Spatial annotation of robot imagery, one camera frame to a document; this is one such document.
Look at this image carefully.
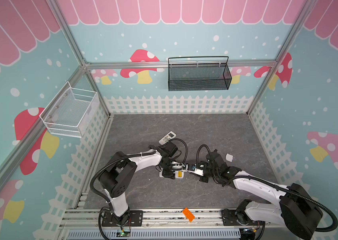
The white battery cover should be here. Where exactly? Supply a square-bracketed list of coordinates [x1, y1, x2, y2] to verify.
[225, 154, 234, 163]

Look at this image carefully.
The large white remote control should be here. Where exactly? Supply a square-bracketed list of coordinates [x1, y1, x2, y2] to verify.
[173, 171, 185, 180]

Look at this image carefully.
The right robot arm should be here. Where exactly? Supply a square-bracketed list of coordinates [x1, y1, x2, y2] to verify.
[187, 145, 338, 240]

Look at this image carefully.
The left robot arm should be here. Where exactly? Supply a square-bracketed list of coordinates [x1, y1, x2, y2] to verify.
[90, 138, 188, 227]

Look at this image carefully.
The small white remote control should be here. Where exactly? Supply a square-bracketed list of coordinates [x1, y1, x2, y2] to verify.
[159, 131, 176, 145]

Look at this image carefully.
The orange toy brick on rail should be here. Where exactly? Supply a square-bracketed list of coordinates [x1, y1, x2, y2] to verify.
[182, 208, 195, 223]

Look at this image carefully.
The black wire mesh basket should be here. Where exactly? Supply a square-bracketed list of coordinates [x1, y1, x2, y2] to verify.
[168, 56, 232, 92]

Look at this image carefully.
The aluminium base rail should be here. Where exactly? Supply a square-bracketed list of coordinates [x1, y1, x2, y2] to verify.
[55, 208, 297, 240]

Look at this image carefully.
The white wire mesh basket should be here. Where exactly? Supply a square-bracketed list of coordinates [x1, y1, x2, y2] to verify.
[40, 82, 100, 138]

